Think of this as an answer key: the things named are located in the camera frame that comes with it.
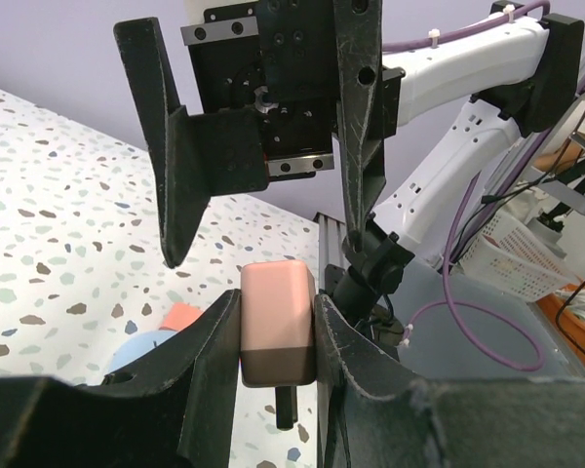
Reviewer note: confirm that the blue round socket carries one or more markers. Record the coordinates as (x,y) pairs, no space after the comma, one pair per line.
(137,346)

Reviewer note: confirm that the white perforated basket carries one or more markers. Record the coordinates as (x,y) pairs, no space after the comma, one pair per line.
(506,255)

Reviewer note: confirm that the aluminium front rail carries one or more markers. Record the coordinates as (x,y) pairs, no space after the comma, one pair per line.
(332,261)

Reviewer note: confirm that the orange pink plug adapter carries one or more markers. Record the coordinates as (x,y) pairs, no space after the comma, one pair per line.
(180,317)

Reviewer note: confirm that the pink brown plug adapter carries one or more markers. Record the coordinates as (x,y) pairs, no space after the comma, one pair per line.
(277,347)

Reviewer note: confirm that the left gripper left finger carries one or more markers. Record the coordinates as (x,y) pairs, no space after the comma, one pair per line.
(172,407)

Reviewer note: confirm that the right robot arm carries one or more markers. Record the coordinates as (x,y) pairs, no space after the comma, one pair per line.
(465,97)

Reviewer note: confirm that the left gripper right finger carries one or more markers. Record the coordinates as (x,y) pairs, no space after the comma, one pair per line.
(374,412)

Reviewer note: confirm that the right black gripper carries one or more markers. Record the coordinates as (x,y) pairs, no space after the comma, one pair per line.
(311,74)

